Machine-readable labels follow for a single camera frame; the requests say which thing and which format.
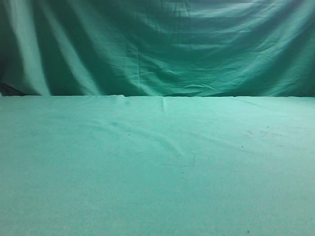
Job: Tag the green cloth backdrop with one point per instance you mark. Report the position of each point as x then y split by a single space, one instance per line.
157 47

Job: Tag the green table cloth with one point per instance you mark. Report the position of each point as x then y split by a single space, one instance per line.
157 166

